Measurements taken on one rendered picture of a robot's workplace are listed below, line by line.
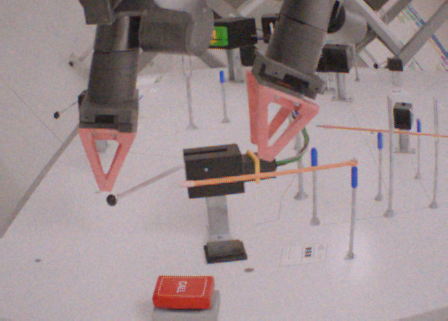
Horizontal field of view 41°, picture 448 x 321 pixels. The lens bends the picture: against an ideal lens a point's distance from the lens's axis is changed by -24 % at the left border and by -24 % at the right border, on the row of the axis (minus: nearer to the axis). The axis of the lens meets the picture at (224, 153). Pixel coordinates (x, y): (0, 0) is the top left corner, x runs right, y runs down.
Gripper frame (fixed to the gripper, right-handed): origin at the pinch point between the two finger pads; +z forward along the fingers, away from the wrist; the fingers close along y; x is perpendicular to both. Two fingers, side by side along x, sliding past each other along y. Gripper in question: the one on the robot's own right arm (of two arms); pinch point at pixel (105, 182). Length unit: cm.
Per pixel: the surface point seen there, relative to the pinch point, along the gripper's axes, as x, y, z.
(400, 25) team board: -345, 755, 15
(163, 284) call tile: -5.6, -18.8, 2.7
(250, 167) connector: -14.9, -1.3, -2.9
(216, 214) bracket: -12.0, -0.9, 2.4
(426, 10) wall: -393, 749, -23
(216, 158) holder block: -11.4, -2.0, -3.9
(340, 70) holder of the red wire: -39, 49, -6
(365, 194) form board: -30.9, 4.6, 1.8
